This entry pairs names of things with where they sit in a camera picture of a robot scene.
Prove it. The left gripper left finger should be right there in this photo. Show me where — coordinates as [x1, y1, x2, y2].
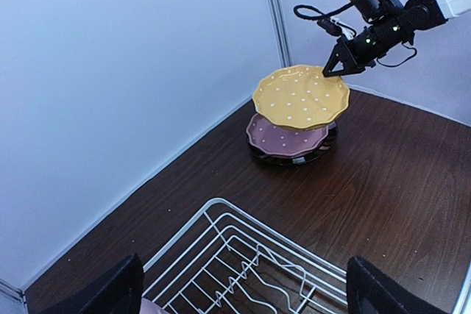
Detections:
[44, 254, 144, 314]

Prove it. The white wire dish rack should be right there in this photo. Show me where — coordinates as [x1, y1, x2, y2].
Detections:
[143, 198, 348, 313]

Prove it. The mauve dotted plate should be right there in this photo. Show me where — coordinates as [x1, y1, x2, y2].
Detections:
[246, 113, 329, 157]

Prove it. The right black cable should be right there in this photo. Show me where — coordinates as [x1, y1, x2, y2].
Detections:
[293, 0, 464, 68]

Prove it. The light pink plate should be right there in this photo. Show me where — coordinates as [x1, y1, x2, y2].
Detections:
[140, 298, 165, 314]

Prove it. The right aluminium frame post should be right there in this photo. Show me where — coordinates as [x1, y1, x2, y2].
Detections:
[267, 0, 292, 67]

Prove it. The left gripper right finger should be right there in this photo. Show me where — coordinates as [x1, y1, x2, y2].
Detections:
[347, 256, 443, 314]

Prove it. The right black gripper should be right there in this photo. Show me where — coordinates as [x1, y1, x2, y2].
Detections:
[322, 17, 414, 77]

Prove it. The left aluminium frame post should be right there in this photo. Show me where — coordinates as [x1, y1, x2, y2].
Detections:
[0, 279, 28, 314]

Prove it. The aluminium frame post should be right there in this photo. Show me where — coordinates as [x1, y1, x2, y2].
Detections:
[267, 0, 292, 67]
[0, 279, 28, 314]

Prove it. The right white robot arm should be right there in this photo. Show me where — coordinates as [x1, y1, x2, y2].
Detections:
[322, 0, 470, 77]

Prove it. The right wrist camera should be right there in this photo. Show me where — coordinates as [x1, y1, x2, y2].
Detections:
[349, 0, 404, 24]

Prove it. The black striped plate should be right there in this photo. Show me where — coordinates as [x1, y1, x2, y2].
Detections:
[246, 122, 339, 167]

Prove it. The yellow dotted plate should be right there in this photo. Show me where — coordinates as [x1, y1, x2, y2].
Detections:
[252, 65, 350, 130]

